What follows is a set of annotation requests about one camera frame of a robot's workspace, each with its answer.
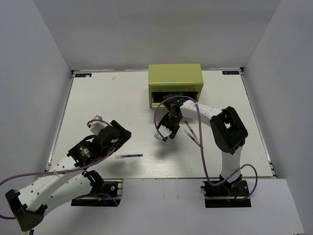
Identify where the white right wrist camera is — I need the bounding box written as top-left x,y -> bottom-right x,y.
154,125 -> 172,141

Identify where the red pen refill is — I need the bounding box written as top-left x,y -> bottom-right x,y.
185,121 -> 200,144

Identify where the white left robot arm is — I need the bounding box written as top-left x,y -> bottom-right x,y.
5,119 -> 132,232

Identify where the black logo sticker left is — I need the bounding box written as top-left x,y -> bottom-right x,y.
75,73 -> 92,78

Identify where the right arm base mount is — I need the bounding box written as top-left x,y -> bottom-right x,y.
201,180 -> 251,208

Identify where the black logo sticker right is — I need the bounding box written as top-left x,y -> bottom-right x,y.
222,70 -> 240,75

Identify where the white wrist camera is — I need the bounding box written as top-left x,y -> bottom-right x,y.
154,125 -> 172,141
87,115 -> 109,135

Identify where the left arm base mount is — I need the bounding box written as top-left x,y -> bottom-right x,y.
71,180 -> 123,207

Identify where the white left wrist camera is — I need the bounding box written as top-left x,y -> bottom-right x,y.
87,115 -> 109,135

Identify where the purple pen refill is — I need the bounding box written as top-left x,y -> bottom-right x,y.
115,154 -> 143,159

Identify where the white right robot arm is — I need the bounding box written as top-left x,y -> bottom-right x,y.
155,94 -> 248,195

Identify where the green metal drawer toolbox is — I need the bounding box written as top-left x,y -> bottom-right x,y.
148,64 -> 204,108

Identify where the black logo sticker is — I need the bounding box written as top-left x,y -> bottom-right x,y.
222,70 -> 240,75
75,73 -> 92,78

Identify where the green pen refill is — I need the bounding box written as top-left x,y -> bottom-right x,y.
184,130 -> 201,147

